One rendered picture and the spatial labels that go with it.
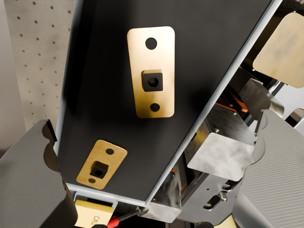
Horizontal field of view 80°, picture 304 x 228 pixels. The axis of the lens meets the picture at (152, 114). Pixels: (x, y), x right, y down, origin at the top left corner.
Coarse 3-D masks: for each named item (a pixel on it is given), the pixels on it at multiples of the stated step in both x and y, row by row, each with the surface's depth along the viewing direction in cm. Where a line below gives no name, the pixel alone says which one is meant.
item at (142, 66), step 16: (128, 32) 14; (144, 32) 14; (160, 32) 14; (128, 48) 15; (144, 48) 15; (160, 48) 15; (144, 64) 16; (160, 64) 16; (144, 80) 16; (160, 80) 16; (144, 96) 17; (160, 96) 17; (144, 112) 18; (160, 112) 18
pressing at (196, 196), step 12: (276, 84) 34; (276, 96) 35; (288, 96) 35; (300, 96) 35; (288, 108) 37; (300, 108) 37; (252, 120) 38; (300, 120) 38; (252, 132) 40; (300, 132) 40; (204, 180) 49; (216, 180) 49; (240, 180) 49; (192, 192) 51; (204, 192) 51; (216, 192) 51; (228, 192) 51; (192, 204) 54; (204, 204) 54; (216, 204) 55; (228, 204) 54; (180, 216) 58; (192, 216) 58; (204, 216) 58; (216, 216) 58; (228, 216) 58
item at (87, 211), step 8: (80, 200) 28; (80, 208) 28; (88, 208) 28; (96, 208) 28; (104, 208) 29; (112, 208) 29; (80, 216) 29; (88, 216) 29; (96, 216) 29; (104, 216) 29; (80, 224) 30; (88, 224) 30
